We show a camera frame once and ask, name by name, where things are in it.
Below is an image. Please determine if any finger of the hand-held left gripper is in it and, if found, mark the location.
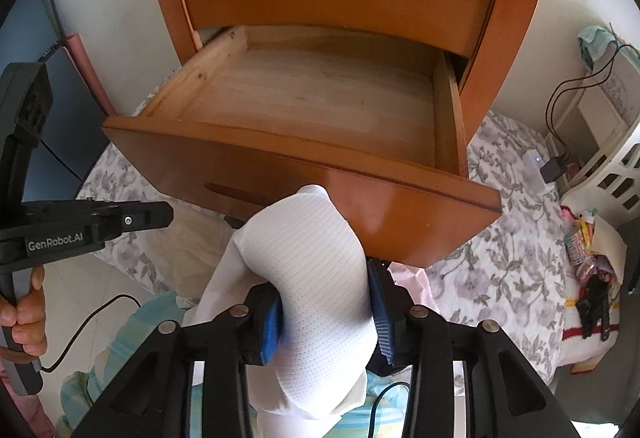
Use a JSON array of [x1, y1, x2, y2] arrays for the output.
[[87, 199, 174, 241]]

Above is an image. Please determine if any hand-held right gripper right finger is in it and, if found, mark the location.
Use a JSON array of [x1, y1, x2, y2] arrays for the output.
[[365, 258, 576, 438]]

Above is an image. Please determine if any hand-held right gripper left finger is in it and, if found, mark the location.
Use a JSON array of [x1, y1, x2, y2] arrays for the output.
[[70, 285, 283, 438]]

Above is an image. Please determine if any white perforated underwear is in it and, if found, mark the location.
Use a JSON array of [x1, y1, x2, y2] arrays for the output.
[[187, 185, 378, 438]]

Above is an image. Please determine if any person's left forearm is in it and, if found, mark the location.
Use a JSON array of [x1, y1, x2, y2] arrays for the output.
[[0, 360, 53, 438]]

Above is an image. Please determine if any person's left hand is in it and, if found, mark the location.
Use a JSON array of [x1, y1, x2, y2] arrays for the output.
[[0, 265, 48, 359]]

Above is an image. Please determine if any pale pink cloth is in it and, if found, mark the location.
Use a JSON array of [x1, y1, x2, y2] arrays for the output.
[[387, 260, 433, 309]]

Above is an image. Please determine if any cream cloth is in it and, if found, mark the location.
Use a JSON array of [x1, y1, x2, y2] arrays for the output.
[[92, 205, 241, 313]]

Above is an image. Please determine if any dark blue board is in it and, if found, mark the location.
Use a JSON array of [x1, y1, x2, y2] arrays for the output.
[[22, 0, 118, 199]]

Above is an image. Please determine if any light blue checked blanket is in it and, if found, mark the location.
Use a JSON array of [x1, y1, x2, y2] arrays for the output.
[[55, 290, 206, 438]]

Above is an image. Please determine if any grey floral bed sheet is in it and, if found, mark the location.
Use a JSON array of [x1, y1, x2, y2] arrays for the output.
[[75, 110, 586, 384]]

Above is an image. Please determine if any pink board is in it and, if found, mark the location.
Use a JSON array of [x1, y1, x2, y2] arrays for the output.
[[65, 34, 118, 119]]

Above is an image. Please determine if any white red striped cloth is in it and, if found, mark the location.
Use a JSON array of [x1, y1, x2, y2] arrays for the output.
[[560, 288, 623, 374]]

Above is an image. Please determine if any colourful small cloth pile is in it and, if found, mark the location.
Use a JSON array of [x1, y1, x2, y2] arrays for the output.
[[562, 205, 628, 289]]

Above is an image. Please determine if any white power adapter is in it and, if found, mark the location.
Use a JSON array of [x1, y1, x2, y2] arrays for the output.
[[520, 148, 556, 193]]

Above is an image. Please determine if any black charger plug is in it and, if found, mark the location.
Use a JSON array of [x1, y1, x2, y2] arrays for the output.
[[540, 157, 568, 183]]

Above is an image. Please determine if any white laundry basket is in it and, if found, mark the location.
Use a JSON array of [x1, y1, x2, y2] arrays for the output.
[[560, 118, 640, 229]]

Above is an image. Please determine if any wooden nightstand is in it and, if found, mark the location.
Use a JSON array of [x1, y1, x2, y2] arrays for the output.
[[129, 0, 566, 119]]

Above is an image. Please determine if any teal cloth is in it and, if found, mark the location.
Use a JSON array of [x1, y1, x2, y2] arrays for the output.
[[577, 24, 623, 66]]

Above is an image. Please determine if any black thin cable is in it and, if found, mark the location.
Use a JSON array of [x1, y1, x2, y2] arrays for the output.
[[39, 294, 144, 373], [369, 382, 417, 438]]

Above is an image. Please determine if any black strap bundle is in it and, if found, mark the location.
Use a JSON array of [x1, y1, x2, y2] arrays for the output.
[[575, 275, 621, 344]]

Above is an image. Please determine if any black charger cable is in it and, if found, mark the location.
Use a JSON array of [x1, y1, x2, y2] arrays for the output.
[[544, 44, 640, 161]]

